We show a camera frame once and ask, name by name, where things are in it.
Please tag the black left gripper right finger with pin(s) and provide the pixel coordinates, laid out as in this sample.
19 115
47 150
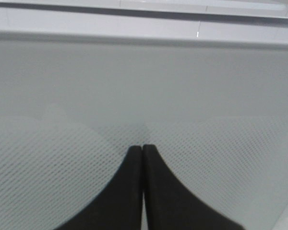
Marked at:
170 205

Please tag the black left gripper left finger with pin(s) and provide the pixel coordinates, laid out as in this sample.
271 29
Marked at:
119 205

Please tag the white microwave door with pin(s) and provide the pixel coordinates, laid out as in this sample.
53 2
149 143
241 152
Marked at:
72 105

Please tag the white microwave oven body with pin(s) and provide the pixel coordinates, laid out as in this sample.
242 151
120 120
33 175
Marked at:
263 21

